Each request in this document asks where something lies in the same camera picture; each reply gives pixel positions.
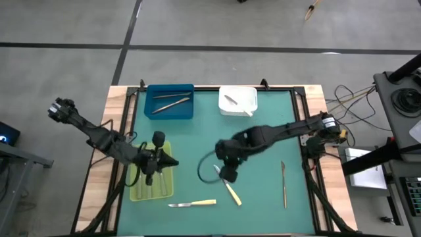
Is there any cream-handled table knife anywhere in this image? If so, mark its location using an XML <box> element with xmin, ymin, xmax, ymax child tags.
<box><xmin>224</xmin><ymin>94</ymin><xmax>255</xmax><ymax>118</ymax></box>
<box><xmin>212</xmin><ymin>164</ymin><xmax>243</xmax><ymax>207</ymax></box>
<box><xmin>168</xmin><ymin>198</ymin><xmax>218</xmax><ymax>209</ymax></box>

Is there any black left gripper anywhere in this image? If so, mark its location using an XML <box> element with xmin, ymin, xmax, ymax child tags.
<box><xmin>139</xmin><ymin>130</ymin><xmax>180</xmax><ymax>186</ymax></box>

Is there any black slanted beam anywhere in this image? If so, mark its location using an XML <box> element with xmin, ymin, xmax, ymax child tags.
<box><xmin>341</xmin><ymin>140</ymin><xmax>401</xmax><ymax>177</ymax></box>

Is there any yellow floor cable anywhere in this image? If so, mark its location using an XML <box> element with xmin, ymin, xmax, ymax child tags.
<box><xmin>325</xmin><ymin>86</ymin><xmax>376</xmax><ymax>111</ymax></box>

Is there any white plastic bin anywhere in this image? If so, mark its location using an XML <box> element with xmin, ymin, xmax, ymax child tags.
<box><xmin>218</xmin><ymin>86</ymin><xmax>259</xmax><ymax>117</ymax></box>

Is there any grey equipment cart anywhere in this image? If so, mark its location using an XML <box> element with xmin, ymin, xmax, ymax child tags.
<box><xmin>373</xmin><ymin>70</ymin><xmax>421</xmax><ymax>163</ymax></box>

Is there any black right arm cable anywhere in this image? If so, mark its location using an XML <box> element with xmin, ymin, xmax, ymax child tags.
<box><xmin>197</xmin><ymin>149</ymin><xmax>228</xmax><ymax>184</ymax></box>

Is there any grey metal table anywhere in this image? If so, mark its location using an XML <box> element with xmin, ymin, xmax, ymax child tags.
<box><xmin>0</xmin><ymin>141</ymin><xmax>55</xmax><ymax>237</ymax></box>

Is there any black floor cable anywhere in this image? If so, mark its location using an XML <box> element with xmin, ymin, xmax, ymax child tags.
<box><xmin>325</xmin><ymin>84</ymin><xmax>393</xmax><ymax>133</ymax></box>

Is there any black metal rack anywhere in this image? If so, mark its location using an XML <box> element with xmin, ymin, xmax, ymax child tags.
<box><xmin>403</xmin><ymin>176</ymin><xmax>421</xmax><ymax>209</ymax></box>

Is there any dark laptop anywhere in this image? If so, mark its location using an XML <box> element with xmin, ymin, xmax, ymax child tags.
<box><xmin>0</xmin><ymin>120</ymin><xmax>22</xmax><ymax>147</ymax></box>

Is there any green table mat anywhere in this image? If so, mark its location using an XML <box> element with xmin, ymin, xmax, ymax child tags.
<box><xmin>116</xmin><ymin>89</ymin><xmax>316</xmax><ymax>236</ymax></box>

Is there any grey device with cable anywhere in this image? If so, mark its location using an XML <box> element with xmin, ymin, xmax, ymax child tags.
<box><xmin>383</xmin><ymin>159</ymin><xmax>421</xmax><ymax>237</ymax></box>

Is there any yellow plastic bin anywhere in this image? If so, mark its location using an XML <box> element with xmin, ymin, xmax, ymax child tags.
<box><xmin>129</xmin><ymin>140</ymin><xmax>174</xmax><ymax>202</ymax></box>

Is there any coiled black cable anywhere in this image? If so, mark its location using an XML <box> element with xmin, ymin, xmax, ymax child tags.
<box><xmin>390</xmin><ymin>88</ymin><xmax>421</xmax><ymax>119</ymax></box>

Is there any white paper sheet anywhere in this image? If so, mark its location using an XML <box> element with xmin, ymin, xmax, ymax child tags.
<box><xmin>409</xmin><ymin>119</ymin><xmax>421</xmax><ymax>144</ymax></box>

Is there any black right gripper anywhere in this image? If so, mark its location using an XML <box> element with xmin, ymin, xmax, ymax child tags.
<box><xmin>214</xmin><ymin>138</ymin><xmax>246</xmax><ymax>184</ymax></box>

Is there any black aluminium table frame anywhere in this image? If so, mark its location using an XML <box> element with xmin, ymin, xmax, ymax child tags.
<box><xmin>70</xmin><ymin>78</ymin><xmax>359</xmax><ymax>236</ymax></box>

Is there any blue plastic bin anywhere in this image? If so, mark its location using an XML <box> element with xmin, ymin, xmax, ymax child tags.
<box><xmin>143</xmin><ymin>84</ymin><xmax>195</xmax><ymax>120</ymax></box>

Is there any black cart post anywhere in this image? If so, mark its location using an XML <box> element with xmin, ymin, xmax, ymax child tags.
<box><xmin>387</xmin><ymin>53</ymin><xmax>421</xmax><ymax>84</ymax></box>

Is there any white box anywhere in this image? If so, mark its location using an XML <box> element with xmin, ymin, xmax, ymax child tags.
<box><xmin>344</xmin><ymin>147</ymin><xmax>388</xmax><ymax>190</ymax></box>

